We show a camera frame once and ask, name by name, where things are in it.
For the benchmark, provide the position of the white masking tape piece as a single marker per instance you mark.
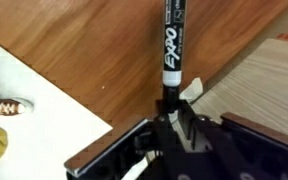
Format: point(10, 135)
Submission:
point(194, 88)

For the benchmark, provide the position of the wooden side table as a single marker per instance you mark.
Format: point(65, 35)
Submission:
point(84, 50)

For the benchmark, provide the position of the black Expo marker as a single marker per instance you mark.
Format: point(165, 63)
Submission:
point(174, 50)

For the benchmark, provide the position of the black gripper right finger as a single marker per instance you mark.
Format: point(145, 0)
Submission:
point(207, 153)

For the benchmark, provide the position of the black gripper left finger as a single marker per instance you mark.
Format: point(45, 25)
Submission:
point(164, 150)

